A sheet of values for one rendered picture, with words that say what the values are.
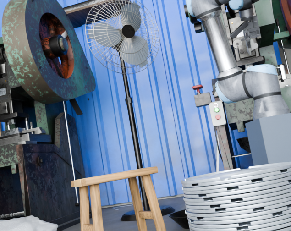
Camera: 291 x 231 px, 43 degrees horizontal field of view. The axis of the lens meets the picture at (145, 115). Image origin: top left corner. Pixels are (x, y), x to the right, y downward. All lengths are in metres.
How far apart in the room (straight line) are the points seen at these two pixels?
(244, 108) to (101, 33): 1.14
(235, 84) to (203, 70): 2.02
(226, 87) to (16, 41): 1.47
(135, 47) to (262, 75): 1.34
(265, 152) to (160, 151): 2.20
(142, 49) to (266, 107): 1.39
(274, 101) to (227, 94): 0.21
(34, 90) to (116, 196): 1.58
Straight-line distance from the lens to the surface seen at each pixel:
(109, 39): 2.64
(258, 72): 1.64
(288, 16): 2.90
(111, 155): 3.80
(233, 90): 1.68
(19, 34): 2.59
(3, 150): 2.76
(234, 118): 2.23
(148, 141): 3.69
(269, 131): 1.56
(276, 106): 1.61
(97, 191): 1.60
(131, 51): 2.68
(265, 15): 2.48
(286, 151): 1.58
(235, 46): 2.45
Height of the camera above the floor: 0.34
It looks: 8 degrees up
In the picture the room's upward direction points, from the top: 10 degrees counter-clockwise
